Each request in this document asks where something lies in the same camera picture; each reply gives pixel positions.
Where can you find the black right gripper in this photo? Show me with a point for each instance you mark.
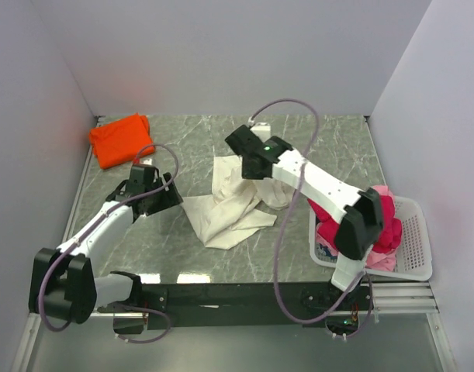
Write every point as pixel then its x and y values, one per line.
pixel 247 176

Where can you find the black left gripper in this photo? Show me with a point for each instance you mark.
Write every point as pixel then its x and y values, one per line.
pixel 172 195

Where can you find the cream white t shirt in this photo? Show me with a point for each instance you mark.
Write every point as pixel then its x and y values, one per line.
pixel 228 216

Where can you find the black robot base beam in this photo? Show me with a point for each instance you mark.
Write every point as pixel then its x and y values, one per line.
pixel 310 304

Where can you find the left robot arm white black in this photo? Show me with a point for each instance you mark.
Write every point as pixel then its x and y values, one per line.
pixel 64 283

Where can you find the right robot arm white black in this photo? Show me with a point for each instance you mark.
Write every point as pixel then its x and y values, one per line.
pixel 358 213

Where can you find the folded orange t shirt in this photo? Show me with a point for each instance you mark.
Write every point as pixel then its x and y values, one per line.
pixel 121 141

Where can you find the light pink t shirt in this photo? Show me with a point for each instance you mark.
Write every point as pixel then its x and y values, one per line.
pixel 383 254

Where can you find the white plastic laundry basket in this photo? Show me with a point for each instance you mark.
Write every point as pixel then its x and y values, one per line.
pixel 413 260

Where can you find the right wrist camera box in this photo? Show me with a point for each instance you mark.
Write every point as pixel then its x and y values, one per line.
pixel 262 130

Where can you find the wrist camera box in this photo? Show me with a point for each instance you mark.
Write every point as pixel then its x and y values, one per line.
pixel 146 162
pixel 262 130

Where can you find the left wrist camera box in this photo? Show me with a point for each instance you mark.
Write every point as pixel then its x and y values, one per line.
pixel 146 162

